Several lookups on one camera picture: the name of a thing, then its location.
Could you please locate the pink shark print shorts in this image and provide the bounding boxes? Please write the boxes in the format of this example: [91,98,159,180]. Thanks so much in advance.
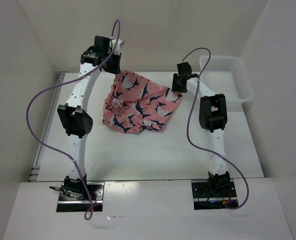
[102,70,182,134]

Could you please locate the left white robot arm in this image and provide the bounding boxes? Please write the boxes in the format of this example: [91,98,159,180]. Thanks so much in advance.
[57,36,124,200]

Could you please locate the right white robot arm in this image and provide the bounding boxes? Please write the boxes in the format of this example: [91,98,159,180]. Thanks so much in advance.
[172,62,231,197]

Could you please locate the white plastic basket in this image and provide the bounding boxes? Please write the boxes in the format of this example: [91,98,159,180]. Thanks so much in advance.
[199,55,254,105]

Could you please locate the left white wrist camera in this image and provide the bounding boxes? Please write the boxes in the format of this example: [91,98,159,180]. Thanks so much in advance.
[110,37,125,56]

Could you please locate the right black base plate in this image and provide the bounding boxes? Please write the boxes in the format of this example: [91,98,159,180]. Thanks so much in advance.
[191,181,239,210]

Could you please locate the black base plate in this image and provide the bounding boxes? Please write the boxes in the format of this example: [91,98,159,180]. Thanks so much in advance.
[191,181,239,210]
[56,182,105,213]

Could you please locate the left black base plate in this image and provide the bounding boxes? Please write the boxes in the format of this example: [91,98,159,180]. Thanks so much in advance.
[56,182,105,213]

